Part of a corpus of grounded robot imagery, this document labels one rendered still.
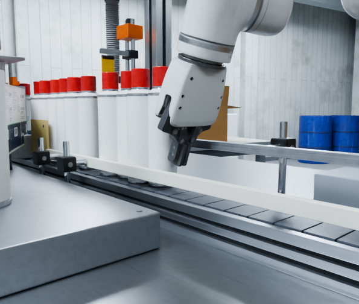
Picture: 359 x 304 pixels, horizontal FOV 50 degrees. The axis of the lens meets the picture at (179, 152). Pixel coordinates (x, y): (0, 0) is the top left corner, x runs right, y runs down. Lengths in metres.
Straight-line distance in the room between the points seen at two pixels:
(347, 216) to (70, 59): 5.22
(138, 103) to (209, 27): 0.20
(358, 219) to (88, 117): 0.60
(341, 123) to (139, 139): 6.99
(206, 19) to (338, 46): 8.35
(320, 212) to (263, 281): 0.10
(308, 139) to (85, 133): 6.51
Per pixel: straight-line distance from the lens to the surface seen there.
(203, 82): 0.58
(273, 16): 0.59
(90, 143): 0.86
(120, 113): 0.73
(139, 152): 0.68
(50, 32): 5.50
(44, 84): 1.05
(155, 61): 0.88
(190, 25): 0.56
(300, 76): 7.97
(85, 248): 0.46
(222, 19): 0.55
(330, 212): 0.43
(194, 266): 0.47
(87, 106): 0.86
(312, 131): 7.19
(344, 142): 7.59
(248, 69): 6.87
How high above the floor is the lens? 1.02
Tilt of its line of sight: 7 degrees down
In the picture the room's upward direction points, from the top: straight up
